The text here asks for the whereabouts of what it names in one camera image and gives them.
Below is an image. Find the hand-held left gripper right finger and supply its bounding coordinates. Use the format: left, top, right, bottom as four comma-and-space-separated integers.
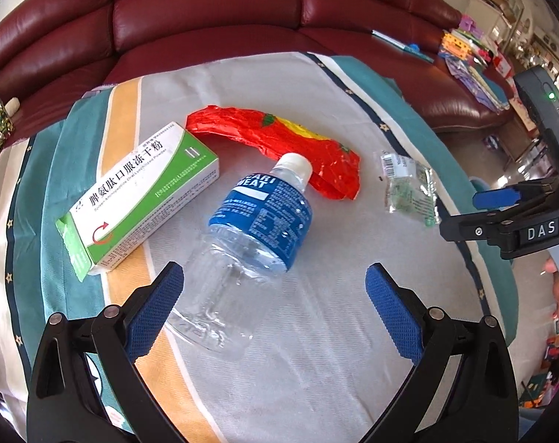
357, 262, 520, 443

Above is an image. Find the clear bottle with blue label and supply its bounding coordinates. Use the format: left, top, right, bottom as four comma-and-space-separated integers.
164, 152, 315, 362

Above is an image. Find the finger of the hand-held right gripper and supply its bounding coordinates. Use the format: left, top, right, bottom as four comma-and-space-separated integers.
439, 207, 526, 243
472, 177, 559, 210

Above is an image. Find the clear crumpled plastic packet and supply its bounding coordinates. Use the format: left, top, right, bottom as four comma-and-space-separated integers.
380, 150, 440, 228

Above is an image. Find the red foil wrapper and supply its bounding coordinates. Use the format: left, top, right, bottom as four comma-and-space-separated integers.
186, 104, 361, 202

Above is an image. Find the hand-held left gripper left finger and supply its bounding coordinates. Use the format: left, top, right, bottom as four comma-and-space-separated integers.
27, 261, 185, 443

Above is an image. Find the green white medicine box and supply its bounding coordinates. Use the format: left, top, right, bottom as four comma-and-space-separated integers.
55, 121, 220, 282

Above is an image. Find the thin teal book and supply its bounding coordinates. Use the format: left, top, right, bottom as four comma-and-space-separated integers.
371, 29, 435, 64

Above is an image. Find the striped teal white blanket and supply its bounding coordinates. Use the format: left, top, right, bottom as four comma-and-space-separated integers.
0, 51, 520, 443

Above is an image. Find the dark red leather sofa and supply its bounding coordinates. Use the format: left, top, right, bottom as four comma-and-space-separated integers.
0, 0, 515, 135

